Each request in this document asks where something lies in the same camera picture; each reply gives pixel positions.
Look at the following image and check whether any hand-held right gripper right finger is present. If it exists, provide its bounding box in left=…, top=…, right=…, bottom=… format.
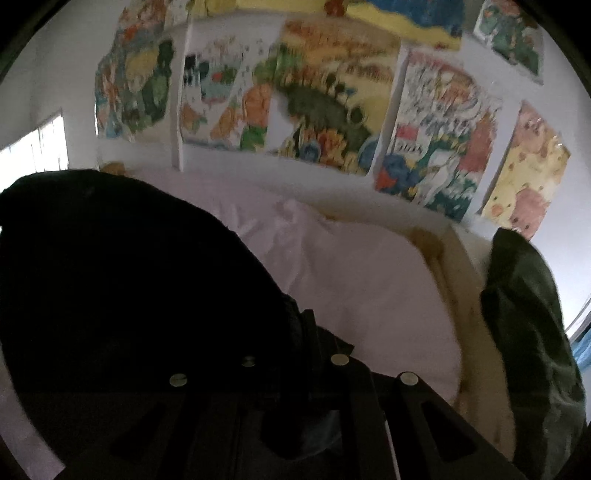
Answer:
left=310, top=311, right=529, bottom=480

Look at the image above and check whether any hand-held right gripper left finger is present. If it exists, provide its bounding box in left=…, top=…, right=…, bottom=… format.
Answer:
left=60, top=310, right=311, bottom=480

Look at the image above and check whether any black jacket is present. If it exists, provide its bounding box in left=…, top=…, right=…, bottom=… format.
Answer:
left=0, top=168, right=354, bottom=467

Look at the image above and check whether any dark green garment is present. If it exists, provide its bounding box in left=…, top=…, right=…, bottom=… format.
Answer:
left=480, top=228, right=587, bottom=480

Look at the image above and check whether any blue cloth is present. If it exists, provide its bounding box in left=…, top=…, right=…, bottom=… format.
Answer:
left=573, top=332, right=591, bottom=370

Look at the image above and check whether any window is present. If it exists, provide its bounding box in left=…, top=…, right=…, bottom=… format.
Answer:
left=0, top=111, right=70, bottom=185

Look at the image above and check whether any wooden bed frame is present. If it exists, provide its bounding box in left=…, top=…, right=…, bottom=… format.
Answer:
left=406, top=224, right=518, bottom=462

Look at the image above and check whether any busy town wall poster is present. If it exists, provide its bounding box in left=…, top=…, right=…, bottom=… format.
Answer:
left=374, top=48, right=502, bottom=223

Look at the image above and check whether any pink pigs wall poster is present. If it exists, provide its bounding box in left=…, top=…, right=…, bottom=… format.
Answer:
left=480, top=102, right=571, bottom=241

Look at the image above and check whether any yellow landscape wall poster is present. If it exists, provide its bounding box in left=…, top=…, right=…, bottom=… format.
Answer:
left=268, top=21, right=401, bottom=176

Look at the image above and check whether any white fish wall poster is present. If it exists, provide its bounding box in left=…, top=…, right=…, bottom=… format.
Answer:
left=180, top=32, right=279, bottom=153

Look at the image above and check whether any blond figure green wall poster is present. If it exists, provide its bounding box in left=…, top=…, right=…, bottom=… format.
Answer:
left=117, top=37, right=175, bottom=136

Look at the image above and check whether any swimming girl wall poster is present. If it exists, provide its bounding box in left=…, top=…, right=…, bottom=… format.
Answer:
left=95, top=46, right=134, bottom=141

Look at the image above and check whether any blue red-creature wall poster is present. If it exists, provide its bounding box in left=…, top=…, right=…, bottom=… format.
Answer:
left=345, top=0, right=465, bottom=51

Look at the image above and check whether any yellow fruit wall poster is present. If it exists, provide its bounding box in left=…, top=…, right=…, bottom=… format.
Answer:
left=189, top=0, right=241, bottom=19

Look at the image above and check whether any orange-haired girl wall poster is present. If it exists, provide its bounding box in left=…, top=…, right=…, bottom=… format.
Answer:
left=117, top=0, right=190, bottom=47

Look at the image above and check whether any standing figure wall poster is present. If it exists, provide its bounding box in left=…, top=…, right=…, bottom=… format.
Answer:
left=473, top=0, right=544, bottom=85

